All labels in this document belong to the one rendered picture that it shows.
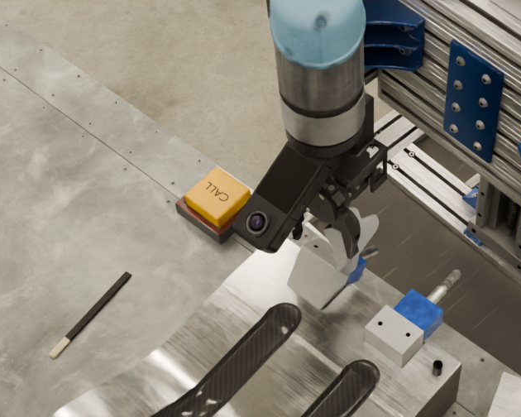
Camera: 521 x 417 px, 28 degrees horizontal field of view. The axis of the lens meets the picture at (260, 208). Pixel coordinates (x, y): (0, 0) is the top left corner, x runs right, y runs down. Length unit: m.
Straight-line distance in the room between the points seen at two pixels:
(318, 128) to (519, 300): 1.09
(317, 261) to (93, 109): 0.49
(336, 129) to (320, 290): 0.26
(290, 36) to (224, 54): 1.80
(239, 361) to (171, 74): 1.56
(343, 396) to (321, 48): 0.41
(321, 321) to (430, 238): 0.90
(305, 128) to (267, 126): 1.55
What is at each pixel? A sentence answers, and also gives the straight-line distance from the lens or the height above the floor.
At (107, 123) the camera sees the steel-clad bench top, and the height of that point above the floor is 0.80.
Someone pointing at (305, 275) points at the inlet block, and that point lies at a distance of 1.13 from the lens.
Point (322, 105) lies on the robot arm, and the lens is 0.88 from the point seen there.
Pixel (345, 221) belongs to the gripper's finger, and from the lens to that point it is 0.99.
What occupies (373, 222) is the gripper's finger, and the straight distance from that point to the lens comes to 1.07.
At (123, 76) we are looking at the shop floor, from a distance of 2.63.
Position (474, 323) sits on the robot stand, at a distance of 1.91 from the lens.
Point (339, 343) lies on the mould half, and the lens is 1.11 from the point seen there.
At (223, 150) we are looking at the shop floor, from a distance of 2.42.
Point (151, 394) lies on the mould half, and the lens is 1.10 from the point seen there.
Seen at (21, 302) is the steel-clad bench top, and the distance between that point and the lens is 1.31.
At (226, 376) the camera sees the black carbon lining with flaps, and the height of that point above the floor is 0.88.
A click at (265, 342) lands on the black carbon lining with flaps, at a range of 1.12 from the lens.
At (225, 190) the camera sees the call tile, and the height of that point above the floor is 0.84.
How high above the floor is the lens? 1.86
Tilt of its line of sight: 54 degrees down
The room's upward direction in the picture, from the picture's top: 8 degrees counter-clockwise
